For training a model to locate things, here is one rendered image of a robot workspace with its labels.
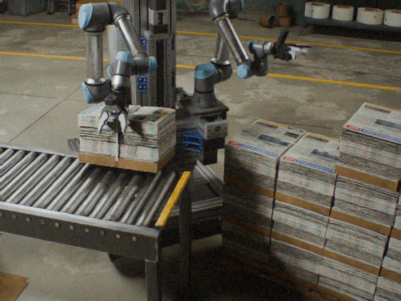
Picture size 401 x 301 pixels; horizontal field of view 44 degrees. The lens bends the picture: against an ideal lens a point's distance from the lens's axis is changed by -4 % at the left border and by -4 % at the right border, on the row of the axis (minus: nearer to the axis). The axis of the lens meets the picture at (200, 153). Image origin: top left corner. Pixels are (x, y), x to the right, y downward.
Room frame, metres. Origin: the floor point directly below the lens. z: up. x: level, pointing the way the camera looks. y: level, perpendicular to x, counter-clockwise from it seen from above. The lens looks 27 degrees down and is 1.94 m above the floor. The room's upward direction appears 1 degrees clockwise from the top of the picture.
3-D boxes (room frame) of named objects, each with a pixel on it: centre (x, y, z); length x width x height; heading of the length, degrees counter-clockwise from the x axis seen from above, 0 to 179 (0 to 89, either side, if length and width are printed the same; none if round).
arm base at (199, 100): (2.81, -0.01, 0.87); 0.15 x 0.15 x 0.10
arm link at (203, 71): (2.82, -0.02, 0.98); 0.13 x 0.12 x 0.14; 140
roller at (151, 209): (1.82, 0.18, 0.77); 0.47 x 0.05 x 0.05; 167
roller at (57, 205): (1.91, 0.56, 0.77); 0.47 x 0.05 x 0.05; 167
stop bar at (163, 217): (1.79, 0.10, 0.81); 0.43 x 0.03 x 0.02; 167
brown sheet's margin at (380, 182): (2.06, -0.82, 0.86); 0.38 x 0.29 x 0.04; 148
